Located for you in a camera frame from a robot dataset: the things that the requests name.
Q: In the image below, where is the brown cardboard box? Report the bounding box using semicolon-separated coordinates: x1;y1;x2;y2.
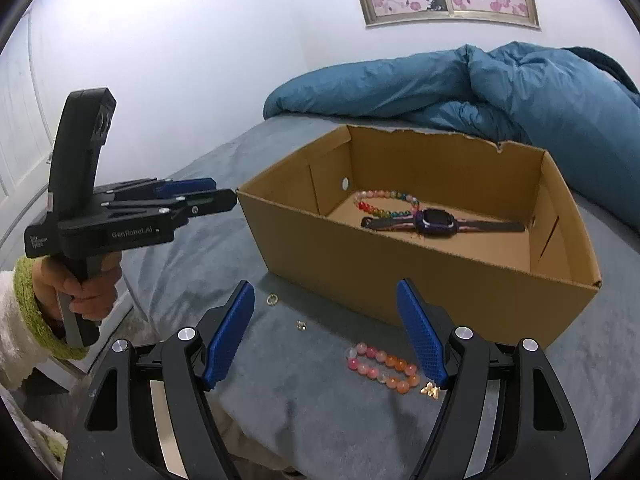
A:
236;125;604;352

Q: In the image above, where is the white door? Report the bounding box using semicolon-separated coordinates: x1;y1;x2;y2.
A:
0;42;57;263

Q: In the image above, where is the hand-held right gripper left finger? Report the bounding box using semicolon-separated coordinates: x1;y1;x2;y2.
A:
61;279;257;480

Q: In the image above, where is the person's left forearm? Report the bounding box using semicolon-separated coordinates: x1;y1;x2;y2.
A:
0;257;87;392

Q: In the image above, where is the person's left hand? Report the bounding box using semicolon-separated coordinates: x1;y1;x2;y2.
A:
32;254;124;322

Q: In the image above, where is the pink orange bead bracelet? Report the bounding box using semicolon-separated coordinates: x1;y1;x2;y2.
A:
344;342;422;394

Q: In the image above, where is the purple smart watch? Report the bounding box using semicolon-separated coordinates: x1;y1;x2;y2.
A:
360;208;526;239

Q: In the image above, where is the rainbow bead bracelet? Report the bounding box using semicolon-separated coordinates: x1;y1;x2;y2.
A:
353;189;421;222

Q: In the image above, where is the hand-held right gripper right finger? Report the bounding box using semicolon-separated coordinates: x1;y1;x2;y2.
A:
396;278;594;480

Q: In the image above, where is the blue duvet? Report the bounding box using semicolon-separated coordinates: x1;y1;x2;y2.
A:
263;44;640;202

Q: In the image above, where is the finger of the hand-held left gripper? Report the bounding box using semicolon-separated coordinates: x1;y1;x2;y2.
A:
95;177;217;201
99;188;237;232

